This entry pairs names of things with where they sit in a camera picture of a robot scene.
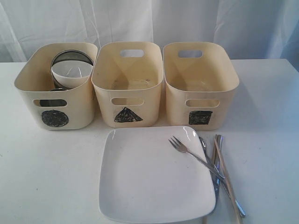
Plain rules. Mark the cream bin with circle mark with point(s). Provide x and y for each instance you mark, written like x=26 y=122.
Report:
x=34 y=83

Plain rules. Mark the wooden chopstick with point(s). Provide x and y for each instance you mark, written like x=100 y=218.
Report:
x=228 y=182
x=211 y=160

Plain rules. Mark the stainless steel bowl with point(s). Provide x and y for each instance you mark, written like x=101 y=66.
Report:
x=69 y=55

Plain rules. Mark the steel spoon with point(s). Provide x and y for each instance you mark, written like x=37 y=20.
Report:
x=241 y=211

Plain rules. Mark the white curtain backdrop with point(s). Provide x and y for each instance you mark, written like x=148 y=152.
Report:
x=246 y=29

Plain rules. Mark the steel knife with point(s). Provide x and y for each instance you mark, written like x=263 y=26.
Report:
x=217 y=165

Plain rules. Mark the steel mug with wire handle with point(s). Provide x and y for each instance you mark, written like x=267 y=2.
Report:
x=52 y=103

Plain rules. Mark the cream bin with square mark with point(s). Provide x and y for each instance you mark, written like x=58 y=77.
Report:
x=200 y=84

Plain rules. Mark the cream bin with triangle mark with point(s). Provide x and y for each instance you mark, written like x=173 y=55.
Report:
x=127 y=79

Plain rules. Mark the white square plate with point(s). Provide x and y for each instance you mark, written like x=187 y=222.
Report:
x=145 y=180

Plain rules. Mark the small white bowl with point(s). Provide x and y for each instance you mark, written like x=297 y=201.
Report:
x=71 y=73

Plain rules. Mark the small steel fork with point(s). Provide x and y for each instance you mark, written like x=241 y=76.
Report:
x=179 y=146

